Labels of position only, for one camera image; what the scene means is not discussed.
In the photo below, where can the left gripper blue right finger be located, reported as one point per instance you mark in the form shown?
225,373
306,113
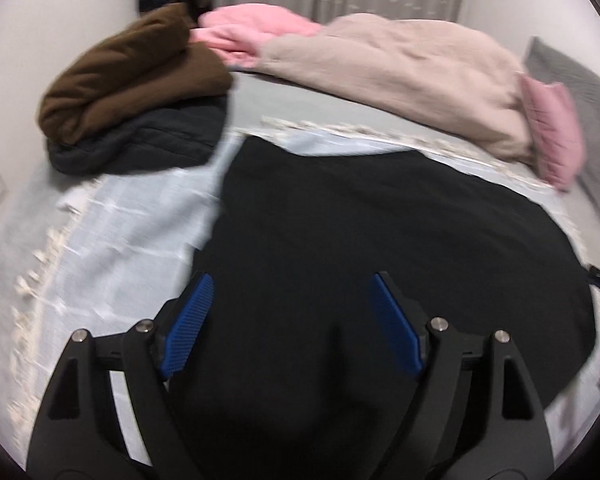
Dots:
402,321

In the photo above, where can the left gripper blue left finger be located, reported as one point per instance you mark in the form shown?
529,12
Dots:
180,322

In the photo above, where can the large black coat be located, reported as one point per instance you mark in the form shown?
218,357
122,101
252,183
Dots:
305,366

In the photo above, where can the light blue fringed bedspread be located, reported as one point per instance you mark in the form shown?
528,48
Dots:
105,252

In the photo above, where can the pink velvet pillow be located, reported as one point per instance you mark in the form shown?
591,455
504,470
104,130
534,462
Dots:
558,141

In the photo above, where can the folded dark quilted jacket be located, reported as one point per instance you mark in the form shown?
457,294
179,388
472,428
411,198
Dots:
182,134

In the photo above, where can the grey padded headboard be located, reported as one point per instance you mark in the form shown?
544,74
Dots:
548,65

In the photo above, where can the folded brown garment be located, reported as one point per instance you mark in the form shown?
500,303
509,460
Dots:
151,63

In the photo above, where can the beige pink duvet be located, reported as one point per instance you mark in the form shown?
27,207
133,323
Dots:
440,74

